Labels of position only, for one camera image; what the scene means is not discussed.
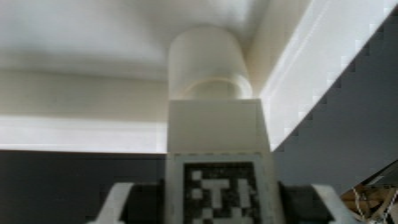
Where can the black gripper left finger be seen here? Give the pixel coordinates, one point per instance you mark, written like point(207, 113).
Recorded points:
point(134, 204)

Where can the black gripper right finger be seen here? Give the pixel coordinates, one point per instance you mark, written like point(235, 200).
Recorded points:
point(313, 205)

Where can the white table leg with tag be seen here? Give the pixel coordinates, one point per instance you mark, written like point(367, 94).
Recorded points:
point(221, 185)

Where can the white square tabletop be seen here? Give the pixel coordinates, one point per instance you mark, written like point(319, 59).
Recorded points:
point(84, 64)

